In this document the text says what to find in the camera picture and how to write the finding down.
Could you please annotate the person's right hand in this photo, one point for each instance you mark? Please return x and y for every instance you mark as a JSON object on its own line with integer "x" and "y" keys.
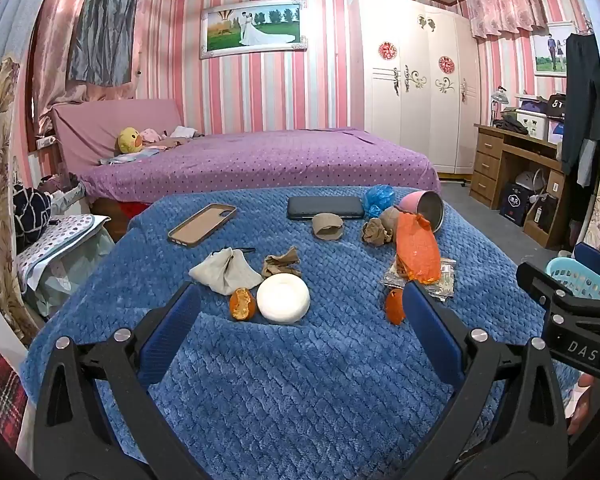
{"x": 582, "y": 410}

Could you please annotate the navy patterned garment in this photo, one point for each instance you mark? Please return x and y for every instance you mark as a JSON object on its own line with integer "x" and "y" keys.
{"x": 30, "y": 212}

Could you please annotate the white helmet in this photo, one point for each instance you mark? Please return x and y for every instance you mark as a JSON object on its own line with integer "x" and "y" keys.
{"x": 527, "y": 180}

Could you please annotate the desk lamp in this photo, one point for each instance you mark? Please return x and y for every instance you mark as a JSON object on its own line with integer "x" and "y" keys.
{"x": 500, "y": 97}

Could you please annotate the white power strip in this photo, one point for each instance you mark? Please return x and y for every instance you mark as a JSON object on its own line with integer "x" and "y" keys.
{"x": 45, "y": 142}

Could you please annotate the brown paper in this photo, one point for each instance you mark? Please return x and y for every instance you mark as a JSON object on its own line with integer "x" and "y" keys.
{"x": 377, "y": 234}
{"x": 281, "y": 264}

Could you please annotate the yellow duck plush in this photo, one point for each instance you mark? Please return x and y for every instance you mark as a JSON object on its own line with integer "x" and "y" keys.
{"x": 129, "y": 141}

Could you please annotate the small framed couple photo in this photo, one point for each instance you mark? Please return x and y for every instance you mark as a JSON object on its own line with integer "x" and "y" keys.
{"x": 550, "y": 50}

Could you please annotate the light blue plastic basket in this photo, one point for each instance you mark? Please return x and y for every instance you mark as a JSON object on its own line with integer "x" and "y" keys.
{"x": 577, "y": 277}

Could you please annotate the pile of clothes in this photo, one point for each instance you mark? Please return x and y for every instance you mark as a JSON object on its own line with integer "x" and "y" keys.
{"x": 62, "y": 187}

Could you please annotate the dark paper bag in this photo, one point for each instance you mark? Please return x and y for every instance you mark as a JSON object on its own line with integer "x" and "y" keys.
{"x": 514, "y": 205}

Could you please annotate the pink cup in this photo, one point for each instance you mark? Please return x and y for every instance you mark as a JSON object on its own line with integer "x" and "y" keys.
{"x": 415, "y": 201}

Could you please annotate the orange peel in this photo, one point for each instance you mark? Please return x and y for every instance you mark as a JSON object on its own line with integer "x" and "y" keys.
{"x": 242, "y": 304}
{"x": 395, "y": 307}

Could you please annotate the round cardboard tube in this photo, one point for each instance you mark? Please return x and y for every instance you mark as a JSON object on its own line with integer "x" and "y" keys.
{"x": 390, "y": 215}

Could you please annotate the tan phone case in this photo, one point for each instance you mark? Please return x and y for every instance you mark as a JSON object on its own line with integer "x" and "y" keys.
{"x": 202, "y": 225}

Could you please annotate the wooden desk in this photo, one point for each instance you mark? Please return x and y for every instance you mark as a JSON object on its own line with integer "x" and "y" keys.
{"x": 490, "y": 160}

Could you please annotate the black phone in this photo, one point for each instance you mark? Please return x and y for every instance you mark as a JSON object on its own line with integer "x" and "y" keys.
{"x": 325, "y": 207}

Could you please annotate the beige cloth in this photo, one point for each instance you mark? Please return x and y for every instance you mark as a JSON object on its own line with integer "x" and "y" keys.
{"x": 225, "y": 270}

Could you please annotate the pink floral valance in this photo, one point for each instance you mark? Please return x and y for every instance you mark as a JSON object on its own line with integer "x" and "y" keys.
{"x": 505, "y": 5}

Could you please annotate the orange plastic bag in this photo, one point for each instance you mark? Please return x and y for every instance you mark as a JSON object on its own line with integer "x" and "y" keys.
{"x": 419, "y": 250}

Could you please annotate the black bag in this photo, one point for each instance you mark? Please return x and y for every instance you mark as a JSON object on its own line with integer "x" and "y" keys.
{"x": 557, "y": 106}

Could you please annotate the pink satin curtain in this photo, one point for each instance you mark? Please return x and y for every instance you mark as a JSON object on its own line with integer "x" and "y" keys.
{"x": 52, "y": 60}

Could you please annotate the white polka dot cloth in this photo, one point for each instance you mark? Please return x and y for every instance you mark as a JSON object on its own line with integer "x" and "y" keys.
{"x": 65, "y": 235}

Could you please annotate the flattened cardboard tube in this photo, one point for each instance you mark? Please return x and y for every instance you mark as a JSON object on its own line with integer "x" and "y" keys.
{"x": 327, "y": 225}

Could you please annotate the grey hanging cloth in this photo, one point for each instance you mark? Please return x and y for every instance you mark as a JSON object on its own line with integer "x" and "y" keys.
{"x": 105, "y": 25}

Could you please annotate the red plaid cloth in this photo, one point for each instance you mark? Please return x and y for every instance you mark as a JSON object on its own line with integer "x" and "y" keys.
{"x": 0, "y": 390}

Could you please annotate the white wardrobe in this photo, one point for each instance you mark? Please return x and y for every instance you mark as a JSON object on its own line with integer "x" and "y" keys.
{"x": 415, "y": 120}

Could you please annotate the blue plastic bag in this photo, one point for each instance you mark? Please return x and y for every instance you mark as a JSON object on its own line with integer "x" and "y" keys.
{"x": 379, "y": 200}

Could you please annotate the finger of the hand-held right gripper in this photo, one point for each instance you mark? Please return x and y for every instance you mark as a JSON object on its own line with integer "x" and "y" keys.
{"x": 540, "y": 280}
{"x": 597, "y": 257}

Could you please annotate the pink plush toy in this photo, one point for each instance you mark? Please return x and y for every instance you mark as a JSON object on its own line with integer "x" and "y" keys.
{"x": 151, "y": 135}

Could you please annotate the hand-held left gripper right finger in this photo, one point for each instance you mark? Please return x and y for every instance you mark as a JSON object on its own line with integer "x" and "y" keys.
{"x": 430, "y": 330}

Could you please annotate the white storage box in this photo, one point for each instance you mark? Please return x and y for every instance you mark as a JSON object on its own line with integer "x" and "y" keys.
{"x": 532, "y": 122}

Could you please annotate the red paper ornament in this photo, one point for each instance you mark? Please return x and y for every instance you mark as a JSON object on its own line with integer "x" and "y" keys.
{"x": 388, "y": 51}
{"x": 446, "y": 64}

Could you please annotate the clear plastic wrapper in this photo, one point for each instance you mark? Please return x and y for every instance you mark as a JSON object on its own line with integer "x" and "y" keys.
{"x": 447, "y": 280}

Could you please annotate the dark hanging clothes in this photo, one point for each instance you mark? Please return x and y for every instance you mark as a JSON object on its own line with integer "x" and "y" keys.
{"x": 582, "y": 100}

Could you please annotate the framed wedding photo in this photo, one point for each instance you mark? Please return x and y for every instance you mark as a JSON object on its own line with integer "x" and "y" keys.
{"x": 252, "y": 27}

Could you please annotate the purple bed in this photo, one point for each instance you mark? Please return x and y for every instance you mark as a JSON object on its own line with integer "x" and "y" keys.
{"x": 280, "y": 160}

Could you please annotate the white folded cloth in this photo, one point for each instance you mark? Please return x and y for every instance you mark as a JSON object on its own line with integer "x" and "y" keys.
{"x": 182, "y": 131}

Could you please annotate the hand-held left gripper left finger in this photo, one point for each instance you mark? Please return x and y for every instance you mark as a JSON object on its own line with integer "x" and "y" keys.
{"x": 172, "y": 330}

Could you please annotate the pink covered headboard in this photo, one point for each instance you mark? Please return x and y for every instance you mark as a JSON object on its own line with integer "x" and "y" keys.
{"x": 90, "y": 127}

